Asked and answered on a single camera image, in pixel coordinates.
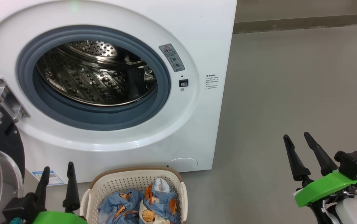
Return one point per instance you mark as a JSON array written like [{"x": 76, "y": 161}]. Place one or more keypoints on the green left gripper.
[{"x": 57, "y": 218}]

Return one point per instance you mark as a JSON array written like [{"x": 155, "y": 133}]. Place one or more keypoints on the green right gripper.
[{"x": 324, "y": 188}]

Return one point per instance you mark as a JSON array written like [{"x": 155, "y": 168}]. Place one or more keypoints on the blue cartoon print clothing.
[{"x": 116, "y": 207}]

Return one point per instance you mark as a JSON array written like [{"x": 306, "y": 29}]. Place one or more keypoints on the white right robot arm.
[{"x": 355, "y": 213}]

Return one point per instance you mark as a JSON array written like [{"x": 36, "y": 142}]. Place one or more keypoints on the cream perforated laundry basket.
[{"x": 125, "y": 183}]

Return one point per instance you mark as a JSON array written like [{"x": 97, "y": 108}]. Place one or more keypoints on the grey rubber door gasket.
[{"x": 72, "y": 119}]

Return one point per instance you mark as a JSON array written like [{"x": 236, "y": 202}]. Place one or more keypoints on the silver metal door hinge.
[{"x": 7, "y": 96}]

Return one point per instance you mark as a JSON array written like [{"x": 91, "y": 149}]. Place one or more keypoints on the white front-load washing machine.
[{"x": 197, "y": 130}]

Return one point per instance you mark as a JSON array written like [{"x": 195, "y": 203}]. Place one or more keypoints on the black door latch socket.
[{"x": 183, "y": 83}]

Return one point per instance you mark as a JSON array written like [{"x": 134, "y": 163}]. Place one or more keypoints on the blue energy label sticker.
[{"x": 52, "y": 178}]

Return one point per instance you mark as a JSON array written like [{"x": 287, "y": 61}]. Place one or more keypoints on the perforated steel washer drum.
[{"x": 97, "y": 84}]

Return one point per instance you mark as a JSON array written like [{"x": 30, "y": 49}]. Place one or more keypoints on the round white filter cover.
[{"x": 182, "y": 164}]

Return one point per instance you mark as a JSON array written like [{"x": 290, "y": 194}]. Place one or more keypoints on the grey skirting board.
[{"x": 306, "y": 23}]

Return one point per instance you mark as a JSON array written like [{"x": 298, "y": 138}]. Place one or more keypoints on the grey warning sticker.
[{"x": 172, "y": 57}]

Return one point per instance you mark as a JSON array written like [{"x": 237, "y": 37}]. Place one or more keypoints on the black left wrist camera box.
[{"x": 20, "y": 207}]

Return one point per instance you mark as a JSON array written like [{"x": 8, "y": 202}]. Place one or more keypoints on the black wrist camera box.
[
  {"x": 355, "y": 163},
  {"x": 20, "y": 207}
]

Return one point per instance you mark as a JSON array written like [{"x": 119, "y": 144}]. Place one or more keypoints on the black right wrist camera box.
[{"x": 355, "y": 163}]

